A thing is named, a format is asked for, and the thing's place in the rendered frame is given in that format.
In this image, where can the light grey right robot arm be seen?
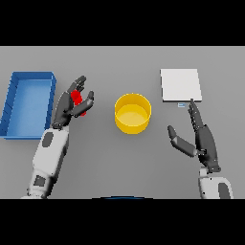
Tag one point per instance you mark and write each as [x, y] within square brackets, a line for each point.
[214, 187]

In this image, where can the blue tray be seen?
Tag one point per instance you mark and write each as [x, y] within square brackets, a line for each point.
[28, 106]

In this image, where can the yellow bowl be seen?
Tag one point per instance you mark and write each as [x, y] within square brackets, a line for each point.
[132, 114]

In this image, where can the red beaker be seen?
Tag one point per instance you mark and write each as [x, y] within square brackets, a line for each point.
[76, 97]

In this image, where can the pale square measuring scale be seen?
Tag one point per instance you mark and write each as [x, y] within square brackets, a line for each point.
[180, 84]

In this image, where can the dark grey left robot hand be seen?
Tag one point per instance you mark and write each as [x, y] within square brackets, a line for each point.
[64, 107]

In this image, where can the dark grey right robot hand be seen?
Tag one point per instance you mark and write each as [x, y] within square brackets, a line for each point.
[205, 143]

